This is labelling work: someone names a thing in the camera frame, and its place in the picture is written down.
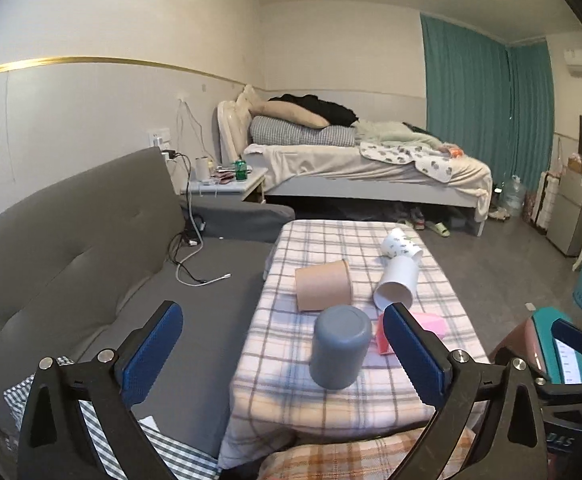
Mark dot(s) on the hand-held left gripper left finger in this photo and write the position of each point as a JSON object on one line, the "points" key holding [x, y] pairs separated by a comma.
{"points": [[153, 350]]}

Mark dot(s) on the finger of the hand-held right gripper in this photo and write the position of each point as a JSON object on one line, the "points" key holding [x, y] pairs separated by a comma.
{"points": [[571, 335]]}

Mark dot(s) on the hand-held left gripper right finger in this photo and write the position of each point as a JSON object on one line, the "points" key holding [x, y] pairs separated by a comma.
{"points": [[416, 355]]}

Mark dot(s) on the plain white cup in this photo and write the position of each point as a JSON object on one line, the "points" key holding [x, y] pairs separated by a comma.
{"points": [[396, 285]]}

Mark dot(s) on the white printed cup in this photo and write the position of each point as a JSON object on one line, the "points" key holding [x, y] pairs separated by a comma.
{"points": [[401, 246]]}

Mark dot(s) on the brown paper cup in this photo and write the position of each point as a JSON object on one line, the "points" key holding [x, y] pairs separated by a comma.
{"points": [[323, 285]]}

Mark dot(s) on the grey plastic cup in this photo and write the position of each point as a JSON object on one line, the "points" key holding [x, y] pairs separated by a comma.
{"points": [[341, 347]]}

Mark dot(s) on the teal box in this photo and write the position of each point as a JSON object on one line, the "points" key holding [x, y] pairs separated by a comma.
{"points": [[553, 355]]}

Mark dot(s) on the brown stool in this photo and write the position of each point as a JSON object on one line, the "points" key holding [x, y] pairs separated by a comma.
{"points": [[513, 342]]}

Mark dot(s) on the grey checked cloth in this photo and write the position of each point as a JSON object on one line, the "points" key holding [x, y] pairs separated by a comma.
{"points": [[171, 455]]}

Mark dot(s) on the grey fridge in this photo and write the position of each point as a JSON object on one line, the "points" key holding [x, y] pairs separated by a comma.
{"points": [[568, 217]]}

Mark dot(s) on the orange plaid cloth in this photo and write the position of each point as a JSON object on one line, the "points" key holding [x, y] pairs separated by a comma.
{"points": [[346, 455]]}

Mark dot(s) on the grey sofa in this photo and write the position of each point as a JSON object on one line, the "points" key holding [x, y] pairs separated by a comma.
{"points": [[71, 260]]}

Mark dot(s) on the green slipper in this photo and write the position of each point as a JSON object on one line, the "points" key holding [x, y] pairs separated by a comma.
{"points": [[440, 230]]}

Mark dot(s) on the checked tablecloth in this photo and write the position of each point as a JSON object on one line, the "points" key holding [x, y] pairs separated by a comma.
{"points": [[281, 360]]}

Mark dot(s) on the white shoes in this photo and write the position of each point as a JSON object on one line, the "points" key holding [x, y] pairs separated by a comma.
{"points": [[499, 213]]}

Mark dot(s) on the large water bottle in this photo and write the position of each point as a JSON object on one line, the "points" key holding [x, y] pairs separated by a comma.
{"points": [[514, 197]]}

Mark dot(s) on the white bedside table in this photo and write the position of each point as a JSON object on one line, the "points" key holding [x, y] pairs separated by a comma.
{"points": [[231, 187]]}

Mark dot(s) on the white mug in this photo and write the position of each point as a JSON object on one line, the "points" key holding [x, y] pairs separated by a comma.
{"points": [[202, 169]]}

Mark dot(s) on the white printed blanket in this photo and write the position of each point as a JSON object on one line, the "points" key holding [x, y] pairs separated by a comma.
{"points": [[431, 165]]}

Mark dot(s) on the white bed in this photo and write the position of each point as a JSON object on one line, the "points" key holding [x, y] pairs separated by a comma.
{"points": [[351, 167]]}

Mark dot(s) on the green can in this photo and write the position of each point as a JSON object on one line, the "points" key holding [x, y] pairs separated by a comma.
{"points": [[241, 171]]}

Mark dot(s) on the light green blanket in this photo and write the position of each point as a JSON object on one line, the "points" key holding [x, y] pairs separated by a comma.
{"points": [[396, 135]]}

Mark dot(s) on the blue checked pillow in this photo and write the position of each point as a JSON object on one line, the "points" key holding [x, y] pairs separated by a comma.
{"points": [[296, 135]]}

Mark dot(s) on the green curtain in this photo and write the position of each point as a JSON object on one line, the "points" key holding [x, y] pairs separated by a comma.
{"points": [[466, 100]]}

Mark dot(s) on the cream pillow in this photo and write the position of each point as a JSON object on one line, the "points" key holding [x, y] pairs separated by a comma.
{"points": [[246, 105]]}

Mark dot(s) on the black clothing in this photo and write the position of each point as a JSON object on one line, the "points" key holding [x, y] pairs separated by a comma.
{"points": [[326, 107]]}

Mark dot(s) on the beige pillow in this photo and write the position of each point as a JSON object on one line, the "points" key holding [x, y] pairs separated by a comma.
{"points": [[291, 114]]}

